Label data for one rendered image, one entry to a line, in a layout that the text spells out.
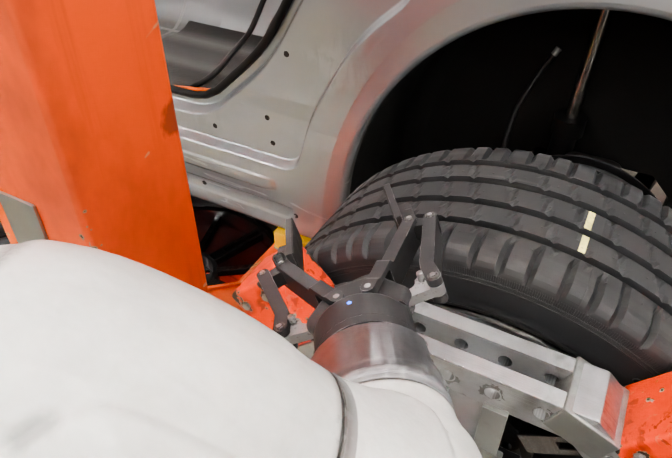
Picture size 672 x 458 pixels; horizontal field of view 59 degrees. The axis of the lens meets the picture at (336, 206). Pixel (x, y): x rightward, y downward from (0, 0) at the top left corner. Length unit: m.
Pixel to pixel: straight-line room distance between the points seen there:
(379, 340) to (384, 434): 0.10
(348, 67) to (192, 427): 0.83
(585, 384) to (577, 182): 0.25
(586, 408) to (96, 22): 0.56
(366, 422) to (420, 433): 0.04
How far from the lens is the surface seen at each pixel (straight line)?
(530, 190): 0.71
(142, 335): 0.23
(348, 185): 1.14
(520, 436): 0.81
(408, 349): 0.38
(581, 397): 0.59
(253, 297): 0.67
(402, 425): 0.30
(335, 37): 1.03
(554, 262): 0.62
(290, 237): 0.57
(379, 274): 0.47
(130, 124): 0.67
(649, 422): 0.60
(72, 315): 0.22
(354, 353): 0.37
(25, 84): 0.60
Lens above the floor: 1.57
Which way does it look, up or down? 38 degrees down
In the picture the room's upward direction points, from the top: straight up
